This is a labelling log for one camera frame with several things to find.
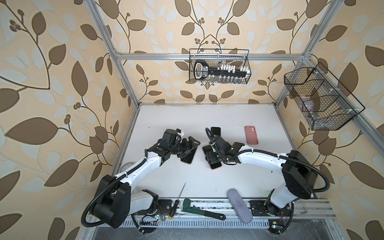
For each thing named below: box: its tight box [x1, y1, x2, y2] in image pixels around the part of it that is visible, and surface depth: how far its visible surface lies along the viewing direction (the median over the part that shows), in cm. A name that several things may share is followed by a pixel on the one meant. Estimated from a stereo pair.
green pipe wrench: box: [181, 198, 227, 221], surface depth 75 cm
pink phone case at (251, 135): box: [244, 125, 259, 145], surface depth 104 cm
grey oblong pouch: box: [227, 188, 253, 224], surface depth 74 cm
